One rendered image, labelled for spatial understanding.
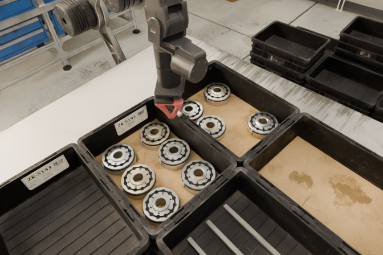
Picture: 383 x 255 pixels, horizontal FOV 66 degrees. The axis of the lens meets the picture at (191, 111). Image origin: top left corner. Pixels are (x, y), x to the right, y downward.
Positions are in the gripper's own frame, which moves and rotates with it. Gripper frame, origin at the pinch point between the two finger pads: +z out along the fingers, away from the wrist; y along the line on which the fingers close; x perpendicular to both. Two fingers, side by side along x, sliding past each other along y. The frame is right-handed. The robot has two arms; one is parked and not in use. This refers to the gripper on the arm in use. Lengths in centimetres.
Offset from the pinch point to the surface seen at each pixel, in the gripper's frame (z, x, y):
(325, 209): 23, -42, -16
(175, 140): 20.8, 1.2, 5.0
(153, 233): 13.3, 2.7, -28.3
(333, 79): 68, -89, 95
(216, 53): 37, -13, 78
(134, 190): 20.7, 11.3, -13.5
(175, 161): 20.3, 0.3, -3.6
